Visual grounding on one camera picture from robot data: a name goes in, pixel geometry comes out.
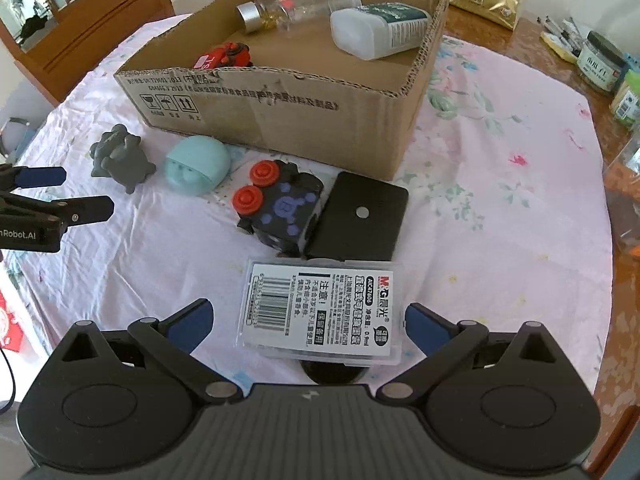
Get bunch of pens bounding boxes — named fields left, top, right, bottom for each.
left=537, top=15, right=592, bottom=44

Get grey toy creature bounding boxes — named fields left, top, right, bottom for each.
left=89, top=123, right=157, bottom=196

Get black rectangular box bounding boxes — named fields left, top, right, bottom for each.
left=304, top=170, right=410, bottom=262

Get clear plastic cup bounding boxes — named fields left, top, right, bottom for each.
left=280, top=0, right=362, bottom=29

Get large clear jar black lid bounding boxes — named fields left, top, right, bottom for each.
left=602, top=137, right=640, bottom=261

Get small jar black lid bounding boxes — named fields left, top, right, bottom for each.
left=577, top=30, right=629, bottom=94

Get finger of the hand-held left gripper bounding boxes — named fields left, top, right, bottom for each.
left=0, top=193, right=115, bottom=227
left=0, top=164, right=68, bottom=192

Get light teal round toy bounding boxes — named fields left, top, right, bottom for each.
left=164, top=134, right=231, bottom=197

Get clear pencil lead case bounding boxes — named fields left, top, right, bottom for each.
left=234, top=258, right=404, bottom=367

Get wooden dining chair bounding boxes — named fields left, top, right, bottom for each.
left=13, top=0, right=175, bottom=109

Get cardboard box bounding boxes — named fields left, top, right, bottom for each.
left=113, top=0, right=451, bottom=181

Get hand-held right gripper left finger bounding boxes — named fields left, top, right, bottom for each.
left=50, top=299, right=238, bottom=406

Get white green-labelled bottle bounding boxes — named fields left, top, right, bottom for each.
left=329, top=2, right=432, bottom=61

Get green capped small bottle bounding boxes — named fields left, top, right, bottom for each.
left=609, top=69, right=640, bottom=127

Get black cube toy red wheels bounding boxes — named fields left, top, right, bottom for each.
left=234, top=158, right=326, bottom=254

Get black cable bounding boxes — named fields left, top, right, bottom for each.
left=0, top=344, right=17, bottom=417

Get yellow sticky note pad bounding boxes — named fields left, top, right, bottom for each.
left=542, top=32, right=582, bottom=64

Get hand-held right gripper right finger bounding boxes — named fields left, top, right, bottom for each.
left=377, top=302, right=568, bottom=406

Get red toy fire truck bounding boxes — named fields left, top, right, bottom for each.
left=192, top=41, right=254, bottom=70

